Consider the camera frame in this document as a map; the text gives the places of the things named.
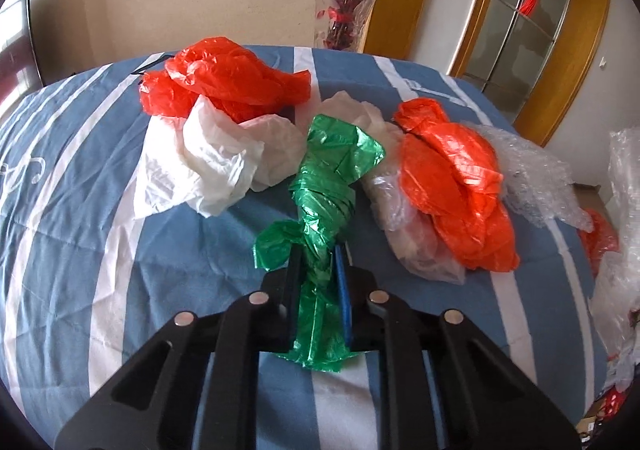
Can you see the orange-red plastic bag right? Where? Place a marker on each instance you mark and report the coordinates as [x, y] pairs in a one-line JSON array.
[[451, 174]]

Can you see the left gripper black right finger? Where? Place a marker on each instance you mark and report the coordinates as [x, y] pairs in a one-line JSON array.
[[443, 382]]

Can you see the blue white striped tablecloth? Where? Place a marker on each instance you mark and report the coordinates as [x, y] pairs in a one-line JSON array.
[[84, 284]]

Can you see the glass vase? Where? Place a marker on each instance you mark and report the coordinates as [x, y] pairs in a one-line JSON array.
[[340, 25]]

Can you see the green plastic bag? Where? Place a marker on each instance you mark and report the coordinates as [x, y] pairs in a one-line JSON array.
[[338, 154]]

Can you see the orange lined trash basket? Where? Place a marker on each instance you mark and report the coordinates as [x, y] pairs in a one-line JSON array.
[[601, 239]]

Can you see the red plastic bag left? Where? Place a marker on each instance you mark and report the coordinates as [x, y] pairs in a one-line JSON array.
[[232, 77]]

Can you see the clear plastic bag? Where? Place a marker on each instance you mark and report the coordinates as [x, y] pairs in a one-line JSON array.
[[410, 233]]

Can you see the frosted glass sliding door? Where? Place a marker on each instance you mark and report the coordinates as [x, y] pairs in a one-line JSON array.
[[531, 67]]

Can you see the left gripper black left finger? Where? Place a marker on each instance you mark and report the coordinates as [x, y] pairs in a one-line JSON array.
[[193, 384]]

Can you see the flat screen television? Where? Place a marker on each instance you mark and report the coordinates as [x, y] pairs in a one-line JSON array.
[[19, 69]]

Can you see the white plastic bag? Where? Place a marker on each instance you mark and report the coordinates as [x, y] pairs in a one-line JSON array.
[[210, 162]]

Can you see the bubble wrap sheet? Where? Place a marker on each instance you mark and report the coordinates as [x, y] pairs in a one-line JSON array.
[[537, 185]]

